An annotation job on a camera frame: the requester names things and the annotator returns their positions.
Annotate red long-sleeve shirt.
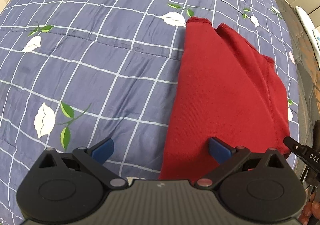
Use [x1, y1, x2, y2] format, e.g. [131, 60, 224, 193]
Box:
[159, 17, 290, 182]

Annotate person's right hand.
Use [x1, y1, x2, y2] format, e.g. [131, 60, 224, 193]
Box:
[298, 192, 320, 225]

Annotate grey patterned mattress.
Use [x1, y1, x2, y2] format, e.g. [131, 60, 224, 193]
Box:
[268, 0, 320, 186]

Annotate blue plaid floral quilt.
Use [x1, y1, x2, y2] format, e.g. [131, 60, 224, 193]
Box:
[1, 0, 299, 224]

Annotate white floral pillow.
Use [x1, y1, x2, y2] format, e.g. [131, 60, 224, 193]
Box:
[295, 6, 319, 63]

